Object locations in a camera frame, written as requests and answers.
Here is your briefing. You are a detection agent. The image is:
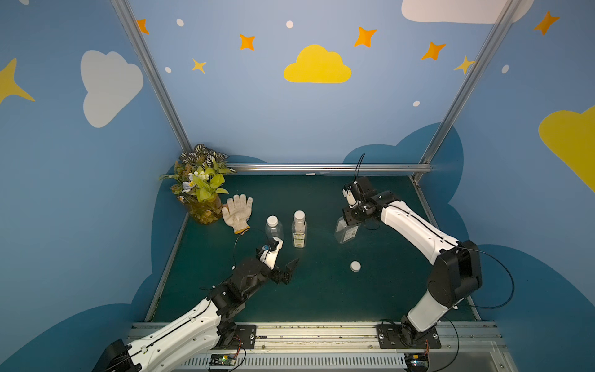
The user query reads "square clear plastic bottle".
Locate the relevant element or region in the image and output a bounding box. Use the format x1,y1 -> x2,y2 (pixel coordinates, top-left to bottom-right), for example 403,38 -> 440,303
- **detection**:
335,217 -> 359,244

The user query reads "tall clear labelled bottle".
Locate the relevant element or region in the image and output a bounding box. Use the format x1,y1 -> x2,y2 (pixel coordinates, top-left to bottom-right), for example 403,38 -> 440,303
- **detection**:
291,220 -> 308,249

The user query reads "round clear plastic bottle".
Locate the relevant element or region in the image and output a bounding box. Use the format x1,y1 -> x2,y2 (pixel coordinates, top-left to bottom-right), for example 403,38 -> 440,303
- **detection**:
265,219 -> 284,240

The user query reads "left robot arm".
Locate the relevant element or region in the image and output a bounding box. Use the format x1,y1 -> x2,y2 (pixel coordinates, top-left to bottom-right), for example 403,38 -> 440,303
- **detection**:
93,257 -> 299,371

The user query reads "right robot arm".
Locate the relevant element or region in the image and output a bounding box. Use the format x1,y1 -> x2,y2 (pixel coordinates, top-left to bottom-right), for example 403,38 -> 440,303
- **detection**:
342,177 -> 483,345

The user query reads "white knitted work glove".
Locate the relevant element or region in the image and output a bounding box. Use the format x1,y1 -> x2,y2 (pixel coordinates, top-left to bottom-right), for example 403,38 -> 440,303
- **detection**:
222,194 -> 253,235

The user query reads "left circuit board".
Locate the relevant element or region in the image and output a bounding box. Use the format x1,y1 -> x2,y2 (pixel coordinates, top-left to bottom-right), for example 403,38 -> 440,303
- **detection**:
209,354 -> 238,367

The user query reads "circuit board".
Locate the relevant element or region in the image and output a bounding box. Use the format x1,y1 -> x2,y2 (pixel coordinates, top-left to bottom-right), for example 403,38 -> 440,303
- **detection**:
404,353 -> 429,372
209,354 -> 238,367

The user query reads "artificial potted plant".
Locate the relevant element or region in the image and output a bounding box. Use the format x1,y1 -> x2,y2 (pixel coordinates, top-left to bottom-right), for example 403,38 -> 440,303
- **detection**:
159,144 -> 236,225

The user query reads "right circuit board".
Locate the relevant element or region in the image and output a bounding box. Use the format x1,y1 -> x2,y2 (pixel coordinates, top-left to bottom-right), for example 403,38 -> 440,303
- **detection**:
404,353 -> 429,372

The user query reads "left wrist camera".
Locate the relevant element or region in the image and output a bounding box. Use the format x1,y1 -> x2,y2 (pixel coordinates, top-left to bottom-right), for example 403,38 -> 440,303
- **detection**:
257,237 -> 284,270

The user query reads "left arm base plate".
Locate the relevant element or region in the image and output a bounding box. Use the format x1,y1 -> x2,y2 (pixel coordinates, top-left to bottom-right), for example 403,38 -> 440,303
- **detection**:
215,322 -> 257,350

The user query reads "right side table rail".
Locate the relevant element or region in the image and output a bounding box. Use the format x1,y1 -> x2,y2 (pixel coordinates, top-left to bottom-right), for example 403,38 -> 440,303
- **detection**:
408,176 -> 482,321

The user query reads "table rail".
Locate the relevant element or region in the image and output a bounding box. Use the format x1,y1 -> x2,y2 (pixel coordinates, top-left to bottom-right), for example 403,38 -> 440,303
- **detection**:
408,176 -> 482,321
144,214 -> 189,322

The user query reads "aluminium back rail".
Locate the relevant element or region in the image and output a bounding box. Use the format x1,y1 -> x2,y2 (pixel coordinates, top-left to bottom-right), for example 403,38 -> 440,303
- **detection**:
230,163 -> 432,174

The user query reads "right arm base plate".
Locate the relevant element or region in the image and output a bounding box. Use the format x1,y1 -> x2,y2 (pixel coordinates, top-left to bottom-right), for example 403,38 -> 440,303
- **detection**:
376,323 -> 442,350

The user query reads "left side table rail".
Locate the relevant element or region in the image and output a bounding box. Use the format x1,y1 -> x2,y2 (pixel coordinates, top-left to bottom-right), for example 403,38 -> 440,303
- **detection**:
144,214 -> 189,322

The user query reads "right aluminium frame post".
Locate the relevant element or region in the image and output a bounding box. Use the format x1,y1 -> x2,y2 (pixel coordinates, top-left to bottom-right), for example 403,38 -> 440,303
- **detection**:
419,0 -> 522,167

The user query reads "aluminium frame post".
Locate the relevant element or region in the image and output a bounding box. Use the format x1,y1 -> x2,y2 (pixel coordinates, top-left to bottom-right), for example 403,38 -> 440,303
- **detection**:
110,0 -> 192,151
419,0 -> 522,167

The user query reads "left aluminium frame post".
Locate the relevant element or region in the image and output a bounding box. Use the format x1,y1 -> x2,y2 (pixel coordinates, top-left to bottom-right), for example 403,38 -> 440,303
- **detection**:
110,0 -> 192,151

